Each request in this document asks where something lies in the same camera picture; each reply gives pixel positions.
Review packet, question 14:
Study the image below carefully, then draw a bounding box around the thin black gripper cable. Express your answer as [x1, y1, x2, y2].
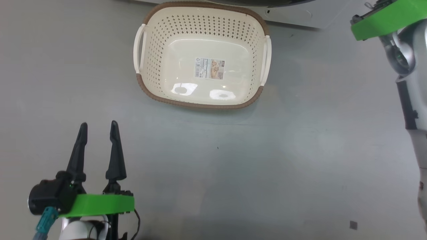
[112, 209, 141, 240]

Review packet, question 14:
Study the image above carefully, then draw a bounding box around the white washing machine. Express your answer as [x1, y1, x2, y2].
[133, 0, 354, 30]

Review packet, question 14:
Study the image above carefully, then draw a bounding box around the paper basket label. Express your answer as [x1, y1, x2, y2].
[194, 57, 225, 80]

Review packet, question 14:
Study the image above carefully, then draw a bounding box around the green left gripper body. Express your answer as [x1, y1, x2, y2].
[58, 182, 135, 219]

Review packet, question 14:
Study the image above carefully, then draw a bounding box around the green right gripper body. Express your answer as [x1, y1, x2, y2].
[350, 0, 427, 41]

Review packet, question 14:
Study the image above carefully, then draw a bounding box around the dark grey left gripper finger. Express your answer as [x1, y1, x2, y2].
[66, 122, 88, 183]
[105, 121, 127, 183]

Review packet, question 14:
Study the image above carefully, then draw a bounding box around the cream perforated laundry basket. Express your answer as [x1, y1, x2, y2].
[133, 1, 272, 110]

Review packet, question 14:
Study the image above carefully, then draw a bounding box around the teal cable connector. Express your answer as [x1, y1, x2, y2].
[33, 207, 60, 240]

